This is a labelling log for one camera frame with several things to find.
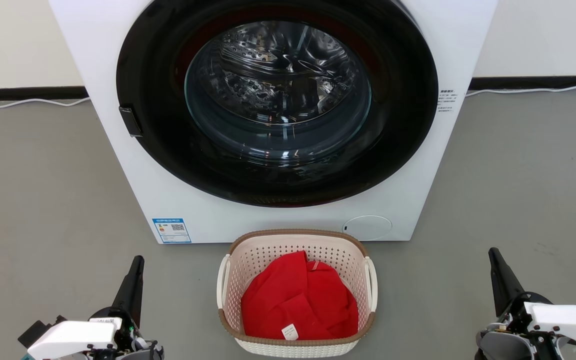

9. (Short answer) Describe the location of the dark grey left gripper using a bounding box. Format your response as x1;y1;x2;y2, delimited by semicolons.
88;255;165;360

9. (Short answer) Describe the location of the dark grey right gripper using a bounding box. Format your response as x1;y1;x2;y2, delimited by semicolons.
474;247;569;360

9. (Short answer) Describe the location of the cream laundry basket brown rim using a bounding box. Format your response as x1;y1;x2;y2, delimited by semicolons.
216;229;379;359

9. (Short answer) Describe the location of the blue energy label sticker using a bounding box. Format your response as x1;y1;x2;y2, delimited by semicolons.
152;218;192;244

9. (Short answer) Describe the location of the white front-load washing machine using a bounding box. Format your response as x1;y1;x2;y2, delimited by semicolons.
49;0;499;245

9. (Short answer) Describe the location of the round black washer door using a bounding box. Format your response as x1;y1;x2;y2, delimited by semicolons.
116;0;439;208

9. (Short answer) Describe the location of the round white filter cover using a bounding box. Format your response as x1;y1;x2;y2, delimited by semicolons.
342;215;393;241

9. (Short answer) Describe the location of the red garment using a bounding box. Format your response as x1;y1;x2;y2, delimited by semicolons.
241;251;360;341

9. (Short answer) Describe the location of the small printed text sticker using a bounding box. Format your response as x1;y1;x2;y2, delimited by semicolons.
437;89;456;114

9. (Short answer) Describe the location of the black washer door handle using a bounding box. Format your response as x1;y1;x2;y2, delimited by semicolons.
119;105;143;138

